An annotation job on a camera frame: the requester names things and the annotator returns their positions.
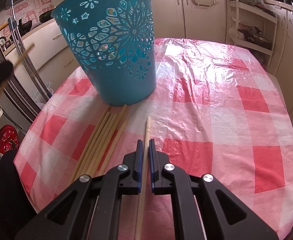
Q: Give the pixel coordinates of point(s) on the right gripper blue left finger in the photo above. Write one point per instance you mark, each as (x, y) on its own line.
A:
(139, 165)

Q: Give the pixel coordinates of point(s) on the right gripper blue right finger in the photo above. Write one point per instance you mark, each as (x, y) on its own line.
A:
(151, 160)

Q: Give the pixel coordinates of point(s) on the cream kitchen cabinets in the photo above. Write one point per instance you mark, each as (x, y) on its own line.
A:
(183, 19)

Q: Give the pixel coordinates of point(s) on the white kitchen trolley shelf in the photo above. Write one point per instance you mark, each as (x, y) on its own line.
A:
(253, 28)

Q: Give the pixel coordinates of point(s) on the wooden chopstick on table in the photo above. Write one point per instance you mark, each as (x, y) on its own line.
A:
(93, 150)
(94, 141)
(111, 149)
(109, 134)
(88, 144)

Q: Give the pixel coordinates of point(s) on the grey refrigerator door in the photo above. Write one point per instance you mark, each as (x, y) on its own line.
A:
(17, 104)

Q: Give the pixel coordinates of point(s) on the black frying pan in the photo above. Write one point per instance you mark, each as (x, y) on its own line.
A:
(30, 19)

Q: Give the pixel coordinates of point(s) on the metal mop pole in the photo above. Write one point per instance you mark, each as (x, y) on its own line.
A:
(23, 53)

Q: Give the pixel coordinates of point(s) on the red floral cushion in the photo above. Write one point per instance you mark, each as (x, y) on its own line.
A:
(9, 139)

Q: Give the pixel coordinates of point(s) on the pink checkered tablecloth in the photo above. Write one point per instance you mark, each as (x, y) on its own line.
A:
(214, 110)

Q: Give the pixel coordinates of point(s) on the teal perforated plastic basket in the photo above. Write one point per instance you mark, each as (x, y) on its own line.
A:
(113, 41)

